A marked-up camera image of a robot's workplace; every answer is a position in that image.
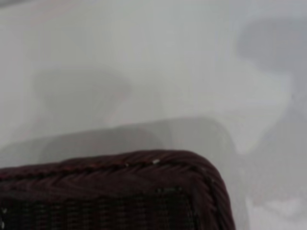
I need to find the dark woven plastic basket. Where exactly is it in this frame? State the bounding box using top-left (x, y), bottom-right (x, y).
top-left (0, 149), bottom-right (237, 230)

